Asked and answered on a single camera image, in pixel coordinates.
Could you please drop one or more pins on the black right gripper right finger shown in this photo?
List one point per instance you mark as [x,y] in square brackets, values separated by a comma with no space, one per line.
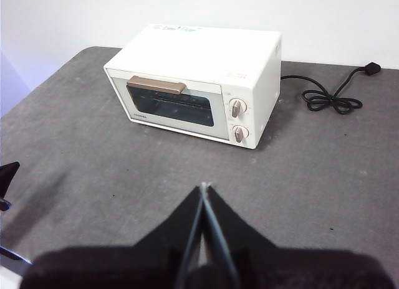
[280,270]

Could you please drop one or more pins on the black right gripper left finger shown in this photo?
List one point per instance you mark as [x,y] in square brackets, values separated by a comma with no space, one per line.
[131,267]

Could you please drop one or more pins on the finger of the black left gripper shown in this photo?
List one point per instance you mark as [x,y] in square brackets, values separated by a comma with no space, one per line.
[7,177]

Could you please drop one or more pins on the beige oven knob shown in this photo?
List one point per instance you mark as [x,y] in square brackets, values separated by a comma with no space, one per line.
[239,134]
[237,107]

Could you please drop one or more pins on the cream white toaster oven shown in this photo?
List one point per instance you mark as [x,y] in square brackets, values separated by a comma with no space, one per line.
[202,55]

